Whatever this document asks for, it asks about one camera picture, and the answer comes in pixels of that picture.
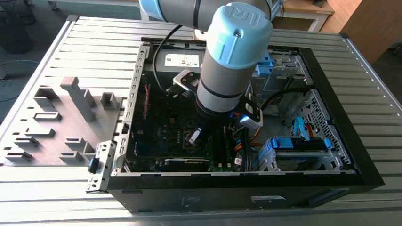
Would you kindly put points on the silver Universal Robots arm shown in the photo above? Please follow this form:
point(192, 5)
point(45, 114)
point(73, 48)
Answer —
point(225, 82)

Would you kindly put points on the black RAM slot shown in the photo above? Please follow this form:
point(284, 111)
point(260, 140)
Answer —
point(219, 150)
point(215, 150)

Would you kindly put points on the black graphics card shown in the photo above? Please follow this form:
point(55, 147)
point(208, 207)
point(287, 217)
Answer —
point(187, 163)

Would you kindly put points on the green Dell motherboard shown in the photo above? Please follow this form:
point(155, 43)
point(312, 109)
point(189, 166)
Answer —
point(155, 141)

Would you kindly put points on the blue board connector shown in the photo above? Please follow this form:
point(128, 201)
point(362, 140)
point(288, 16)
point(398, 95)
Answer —
point(143, 149)

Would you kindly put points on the hard disk in blue carrier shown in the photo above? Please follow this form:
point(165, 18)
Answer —
point(283, 143)

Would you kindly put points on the grey power supply unit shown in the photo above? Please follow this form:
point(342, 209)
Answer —
point(181, 60)

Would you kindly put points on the grey metal drive cage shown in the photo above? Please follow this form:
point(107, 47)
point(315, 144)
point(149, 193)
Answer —
point(282, 82)

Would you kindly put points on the blue drive bay latch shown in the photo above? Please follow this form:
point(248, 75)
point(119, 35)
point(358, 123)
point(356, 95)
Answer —
point(267, 68)

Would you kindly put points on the black open PC case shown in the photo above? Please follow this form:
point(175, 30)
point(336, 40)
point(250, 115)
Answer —
point(219, 195)

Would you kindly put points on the grey metal disk bay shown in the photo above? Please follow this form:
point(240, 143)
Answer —
point(299, 155)

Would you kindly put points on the grey parts rack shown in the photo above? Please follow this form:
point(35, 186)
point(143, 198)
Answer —
point(72, 134)

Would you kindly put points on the pale blue teach pendant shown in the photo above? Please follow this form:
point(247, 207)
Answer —
point(276, 7)

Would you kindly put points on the wooden top desk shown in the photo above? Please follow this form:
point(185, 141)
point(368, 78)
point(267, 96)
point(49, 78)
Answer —
point(308, 8)

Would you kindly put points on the wooden cabinet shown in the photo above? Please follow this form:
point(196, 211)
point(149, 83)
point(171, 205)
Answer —
point(372, 26)

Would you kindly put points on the black round bin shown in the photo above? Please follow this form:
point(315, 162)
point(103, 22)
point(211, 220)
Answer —
point(17, 41)

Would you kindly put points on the grey hinged slot bracket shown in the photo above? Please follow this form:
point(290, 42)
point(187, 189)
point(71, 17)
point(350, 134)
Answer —
point(104, 150)

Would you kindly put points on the blue black bracket latch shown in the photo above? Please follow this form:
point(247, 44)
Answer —
point(93, 165)

